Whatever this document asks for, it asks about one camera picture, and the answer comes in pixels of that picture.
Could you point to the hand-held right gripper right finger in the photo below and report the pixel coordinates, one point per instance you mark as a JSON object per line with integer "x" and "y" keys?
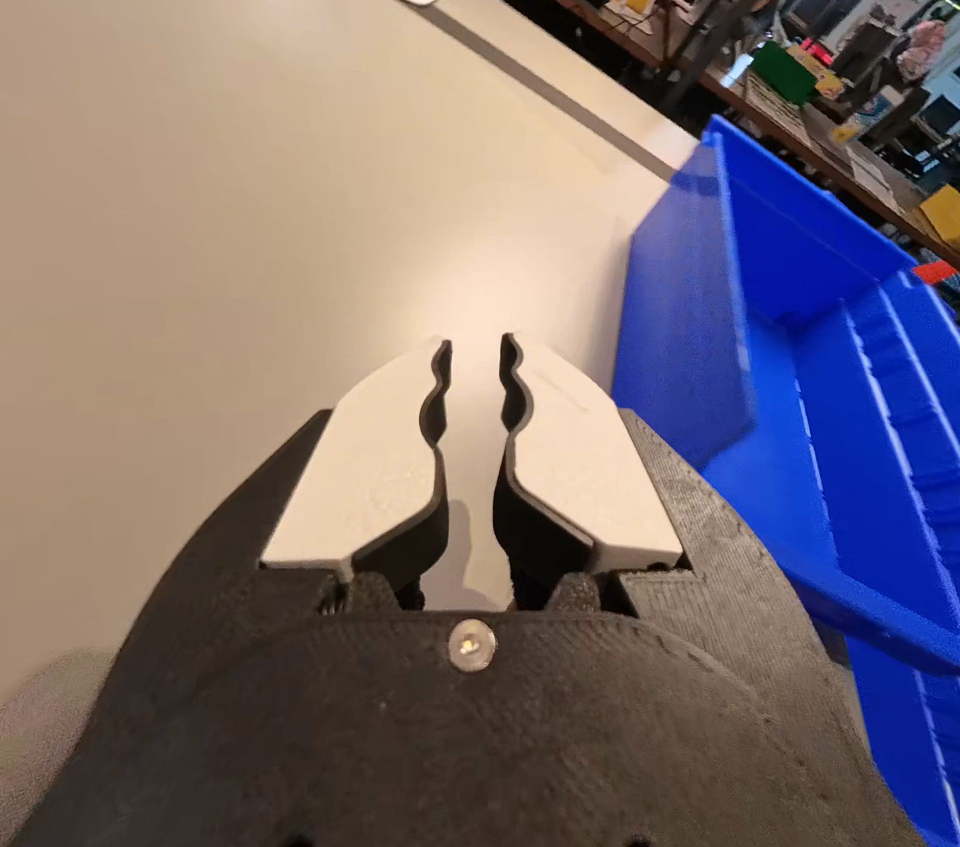
{"x": 592, "y": 479}

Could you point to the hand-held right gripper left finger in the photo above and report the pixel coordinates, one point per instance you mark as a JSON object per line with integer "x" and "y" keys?
{"x": 360, "y": 479}

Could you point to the large blue plastic bin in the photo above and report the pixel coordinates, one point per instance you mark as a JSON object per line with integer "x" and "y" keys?
{"x": 787, "y": 487}

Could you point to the long office desk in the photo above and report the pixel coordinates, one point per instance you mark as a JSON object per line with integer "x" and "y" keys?
{"x": 810, "y": 134}

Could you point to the green plastic bin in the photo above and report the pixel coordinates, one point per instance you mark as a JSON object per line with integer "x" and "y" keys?
{"x": 784, "y": 71}

